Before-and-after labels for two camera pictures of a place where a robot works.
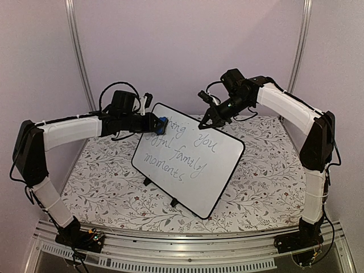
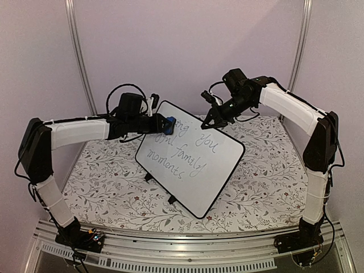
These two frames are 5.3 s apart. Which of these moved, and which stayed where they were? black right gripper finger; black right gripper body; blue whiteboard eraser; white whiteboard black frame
Moved: blue whiteboard eraser
Stayed: black right gripper body; black right gripper finger; white whiteboard black frame
